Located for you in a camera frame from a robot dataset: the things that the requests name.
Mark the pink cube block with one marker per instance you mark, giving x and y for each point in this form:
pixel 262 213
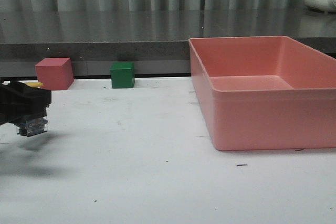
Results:
pixel 55 73

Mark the yellow push button switch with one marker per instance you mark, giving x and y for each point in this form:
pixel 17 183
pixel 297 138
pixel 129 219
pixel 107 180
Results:
pixel 30 125

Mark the pink plastic bin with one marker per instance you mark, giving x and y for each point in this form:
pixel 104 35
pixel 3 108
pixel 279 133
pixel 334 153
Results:
pixel 264 92

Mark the green cube block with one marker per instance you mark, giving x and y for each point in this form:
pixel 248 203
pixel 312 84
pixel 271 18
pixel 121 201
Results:
pixel 122 75

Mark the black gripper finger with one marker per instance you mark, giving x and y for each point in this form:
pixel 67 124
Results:
pixel 20 102

